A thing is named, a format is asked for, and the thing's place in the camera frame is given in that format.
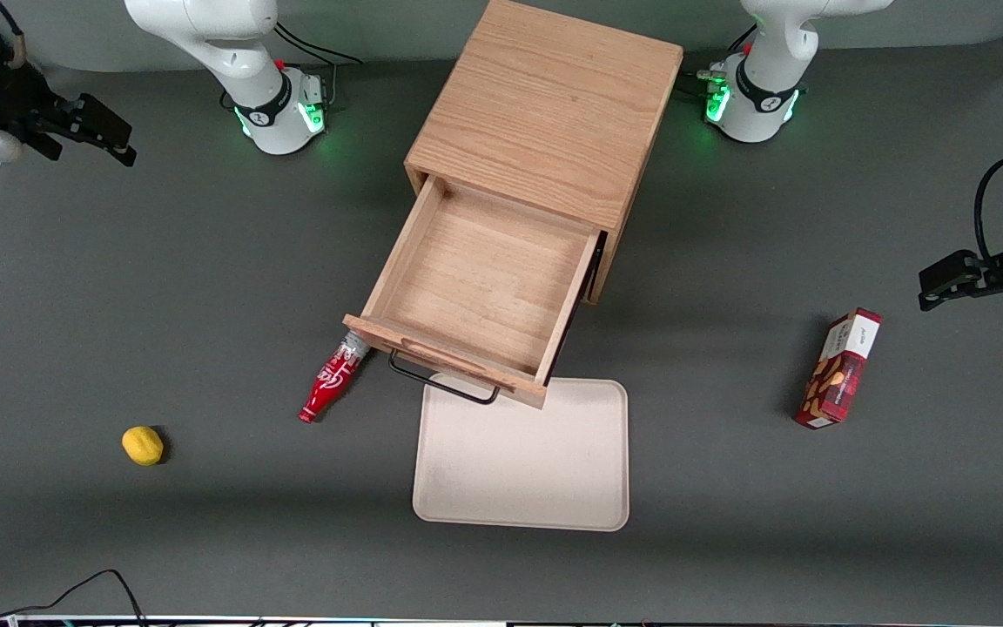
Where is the red cookie box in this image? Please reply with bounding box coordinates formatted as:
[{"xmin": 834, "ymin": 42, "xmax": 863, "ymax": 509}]
[{"xmin": 794, "ymin": 307, "xmax": 884, "ymax": 430}]

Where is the beige plastic tray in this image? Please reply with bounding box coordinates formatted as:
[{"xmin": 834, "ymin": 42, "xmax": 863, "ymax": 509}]
[{"xmin": 412, "ymin": 373, "xmax": 630, "ymax": 533}]

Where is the black metal drawer handle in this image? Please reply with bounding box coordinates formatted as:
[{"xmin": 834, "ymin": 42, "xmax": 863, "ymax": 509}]
[{"xmin": 387, "ymin": 348, "xmax": 502, "ymax": 407}]

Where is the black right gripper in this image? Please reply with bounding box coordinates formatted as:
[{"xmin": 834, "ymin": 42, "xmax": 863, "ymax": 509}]
[{"xmin": 0, "ymin": 59, "xmax": 138, "ymax": 167}]

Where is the black arm base cable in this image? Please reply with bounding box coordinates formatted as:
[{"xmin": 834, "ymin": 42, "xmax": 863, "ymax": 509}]
[
  {"xmin": 678, "ymin": 24, "xmax": 760, "ymax": 98},
  {"xmin": 275, "ymin": 16, "xmax": 365, "ymax": 107}
]

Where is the black floor cable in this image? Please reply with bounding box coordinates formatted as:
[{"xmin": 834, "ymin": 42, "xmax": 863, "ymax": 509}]
[{"xmin": 0, "ymin": 569, "xmax": 149, "ymax": 627}]

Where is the oak wooden drawer cabinet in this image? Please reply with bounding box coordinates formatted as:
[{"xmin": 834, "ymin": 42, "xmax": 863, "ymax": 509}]
[{"xmin": 403, "ymin": 0, "xmax": 685, "ymax": 306}]

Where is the wooden drawer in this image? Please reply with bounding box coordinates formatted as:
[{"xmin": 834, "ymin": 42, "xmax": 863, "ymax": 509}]
[{"xmin": 342, "ymin": 172, "xmax": 601, "ymax": 410}]

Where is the yellow lemon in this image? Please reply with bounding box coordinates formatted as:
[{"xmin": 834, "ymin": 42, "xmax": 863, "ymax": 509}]
[{"xmin": 121, "ymin": 425, "xmax": 165, "ymax": 467}]

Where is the red cola bottle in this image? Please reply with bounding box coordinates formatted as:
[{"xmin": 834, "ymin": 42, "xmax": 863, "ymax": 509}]
[{"xmin": 298, "ymin": 334, "xmax": 372, "ymax": 424}]

